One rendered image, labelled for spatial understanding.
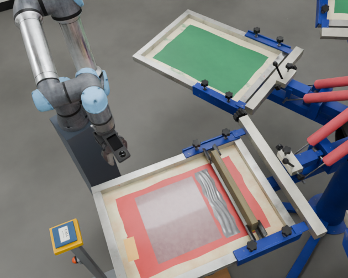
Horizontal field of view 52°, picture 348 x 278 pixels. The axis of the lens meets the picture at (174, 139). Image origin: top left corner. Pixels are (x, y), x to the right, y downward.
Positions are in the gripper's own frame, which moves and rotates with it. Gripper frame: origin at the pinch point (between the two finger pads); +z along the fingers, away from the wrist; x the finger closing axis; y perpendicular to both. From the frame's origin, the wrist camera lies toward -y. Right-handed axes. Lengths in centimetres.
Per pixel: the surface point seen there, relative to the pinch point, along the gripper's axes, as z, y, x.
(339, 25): 22, 7, -152
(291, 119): 136, 25, -166
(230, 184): 30, -24, -37
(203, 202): 41, -19, -26
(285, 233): 30, -55, -38
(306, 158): 32, -36, -74
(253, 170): 37, -23, -54
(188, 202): 40.7, -14.2, -20.1
